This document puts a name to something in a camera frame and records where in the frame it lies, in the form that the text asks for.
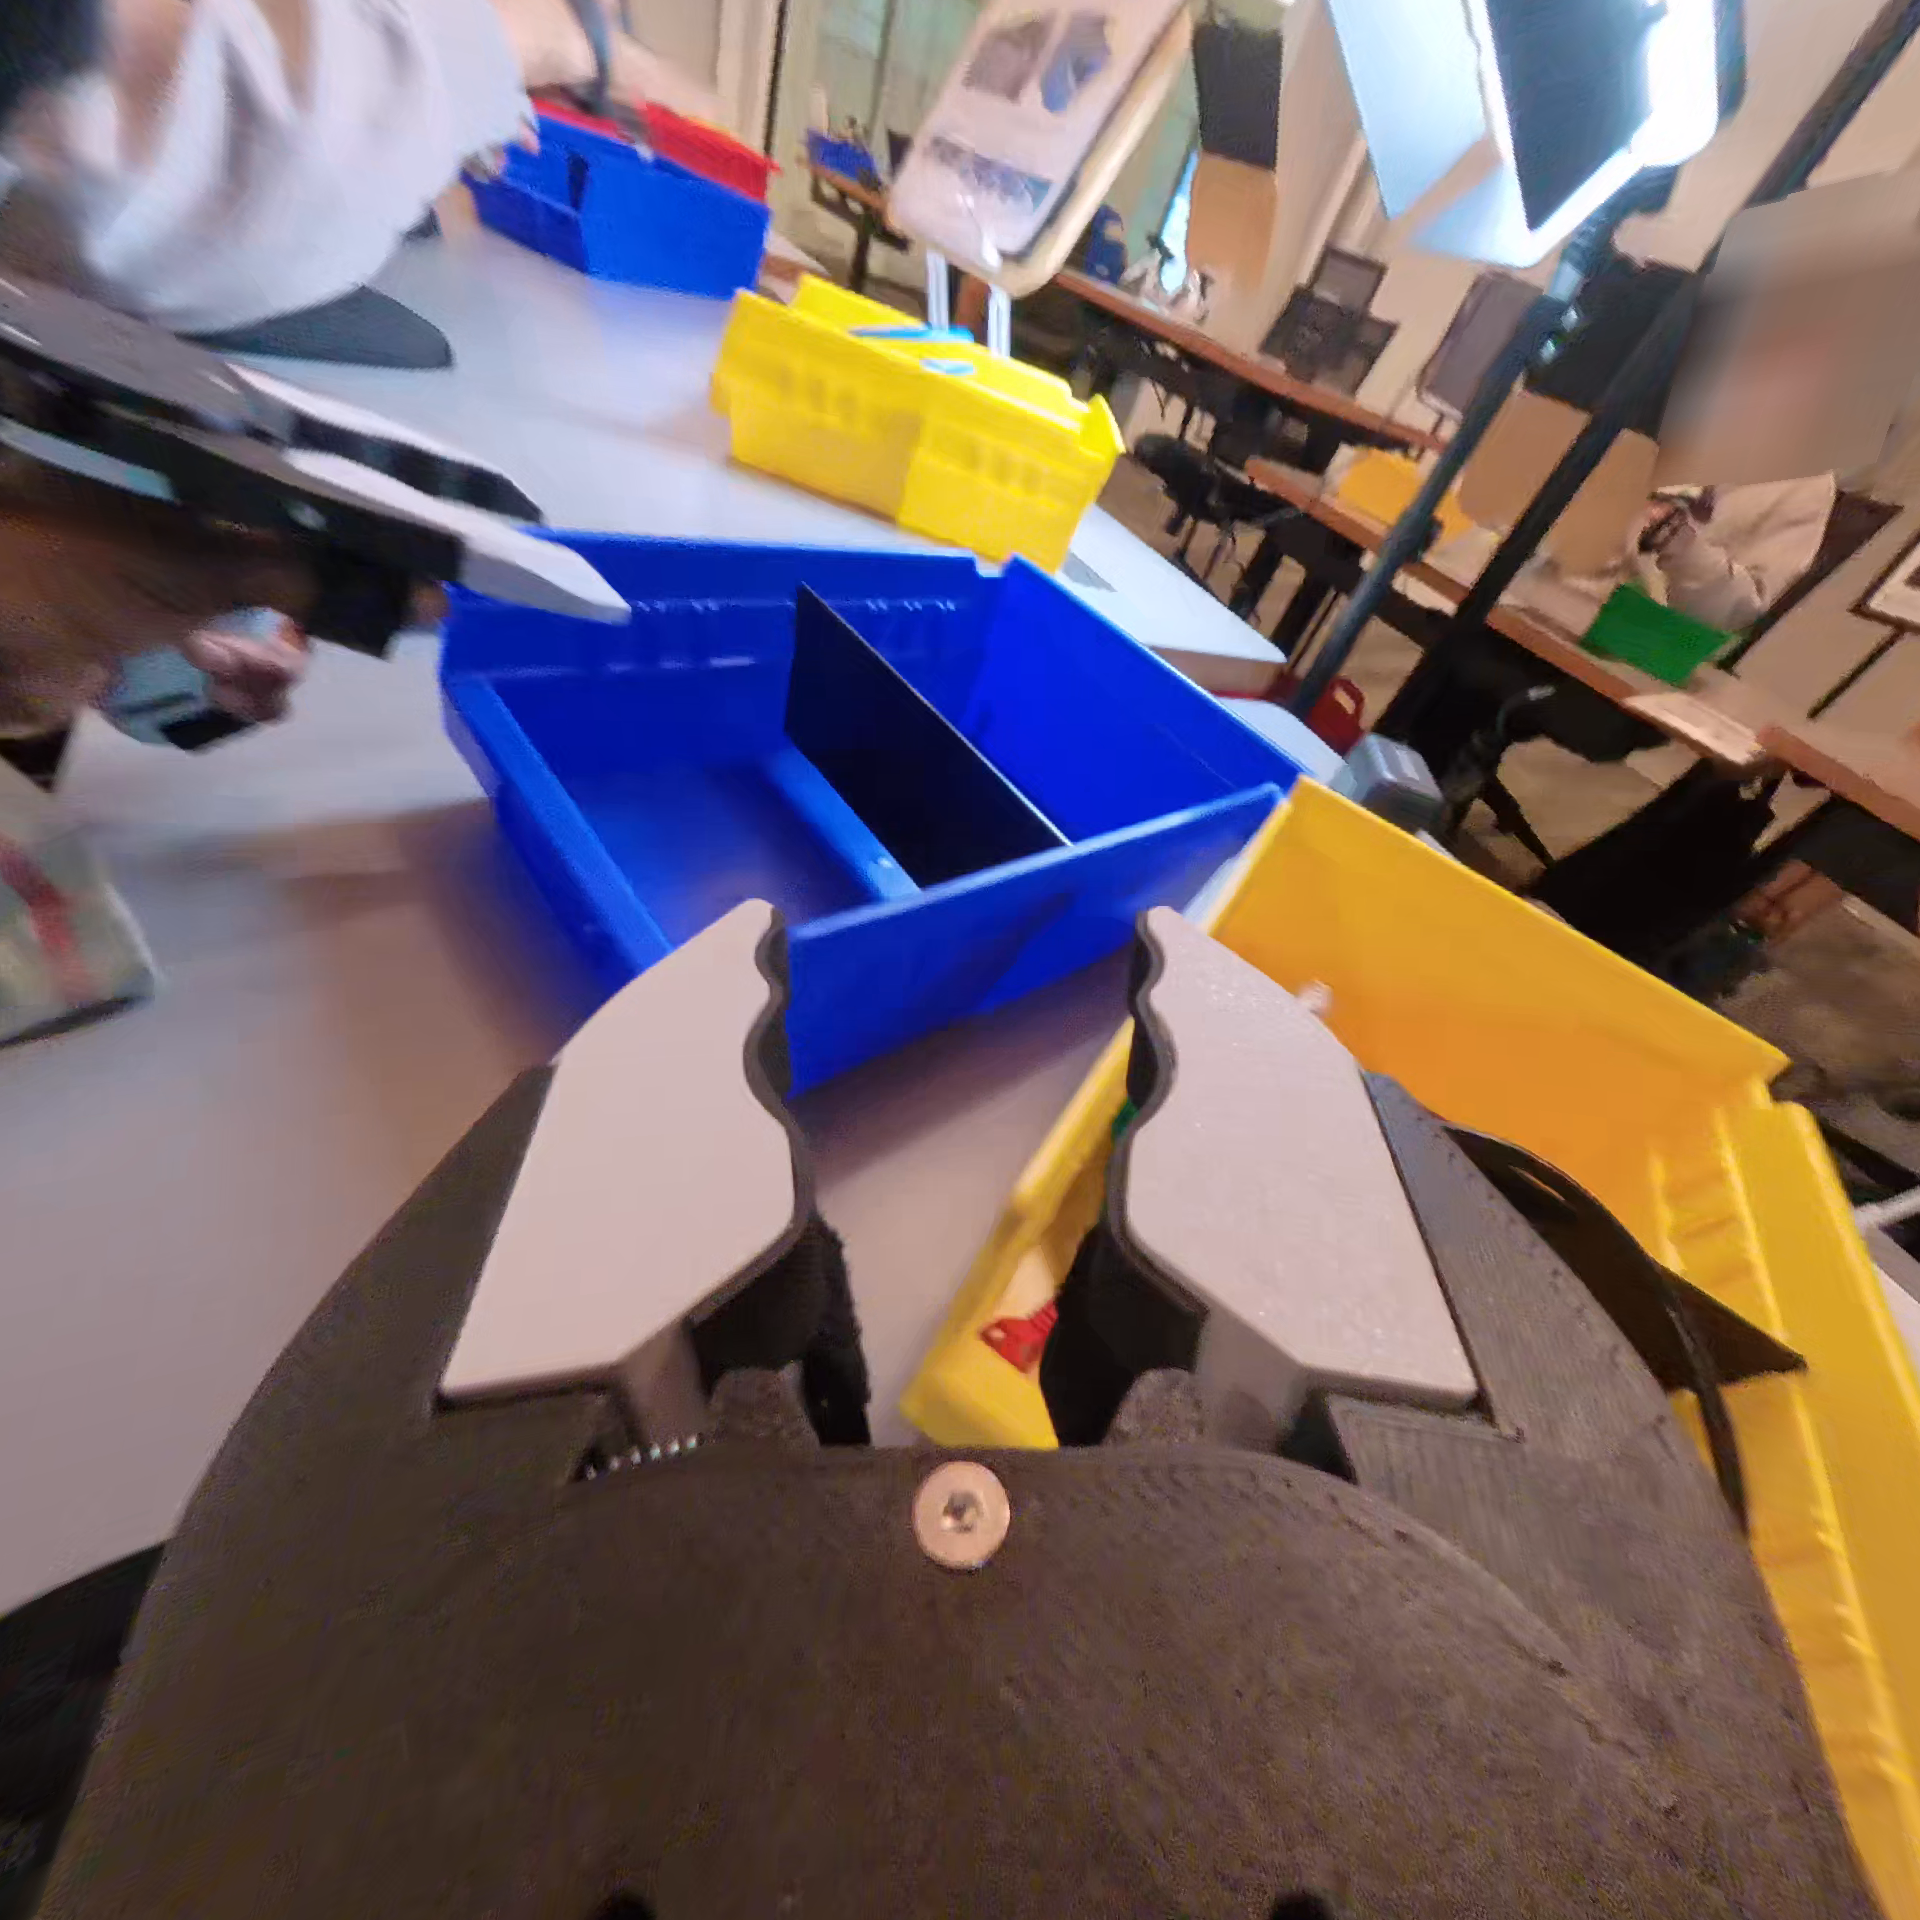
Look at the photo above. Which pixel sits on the red plastic bin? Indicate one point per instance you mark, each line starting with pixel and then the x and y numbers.
pixel 704 149

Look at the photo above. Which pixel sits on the computer monitor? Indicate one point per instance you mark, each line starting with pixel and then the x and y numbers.
pixel 1477 345

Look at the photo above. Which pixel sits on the blue plastic bin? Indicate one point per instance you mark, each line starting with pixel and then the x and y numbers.
pixel 932 961
pixel 661 225

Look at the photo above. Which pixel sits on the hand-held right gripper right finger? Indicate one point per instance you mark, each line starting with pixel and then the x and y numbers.
pixel 1291 1215

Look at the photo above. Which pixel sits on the red container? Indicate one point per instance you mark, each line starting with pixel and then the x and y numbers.
pixel 1335 710

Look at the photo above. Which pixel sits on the small grey power box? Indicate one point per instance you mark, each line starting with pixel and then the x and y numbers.
pixel 1396 777

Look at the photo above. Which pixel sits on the wooden office table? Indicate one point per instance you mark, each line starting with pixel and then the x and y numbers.
pixel 1576 630
pixel 1244 352

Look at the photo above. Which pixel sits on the yellow plastic bin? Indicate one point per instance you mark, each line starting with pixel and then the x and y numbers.
pixel 1501 961
pixel 902 422

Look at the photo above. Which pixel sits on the grey desk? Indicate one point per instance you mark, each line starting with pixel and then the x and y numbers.
pixel 226 1125

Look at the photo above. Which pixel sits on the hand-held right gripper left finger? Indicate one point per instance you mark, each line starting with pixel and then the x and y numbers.
pixel 645 1200

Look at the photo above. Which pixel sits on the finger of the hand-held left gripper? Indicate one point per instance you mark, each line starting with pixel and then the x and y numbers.
pixel 525 578
pixel 405 458

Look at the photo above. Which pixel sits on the person's left hand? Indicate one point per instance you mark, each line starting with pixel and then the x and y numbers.
pixel 120 599

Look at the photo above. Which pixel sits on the green plastic bin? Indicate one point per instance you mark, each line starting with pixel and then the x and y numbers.
pixel 1652 638

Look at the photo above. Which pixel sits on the small yellow bin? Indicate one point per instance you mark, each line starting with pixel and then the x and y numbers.
pixel 1396 494

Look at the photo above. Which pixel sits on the studio light on stand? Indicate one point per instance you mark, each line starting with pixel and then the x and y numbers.
pixel 1560 106

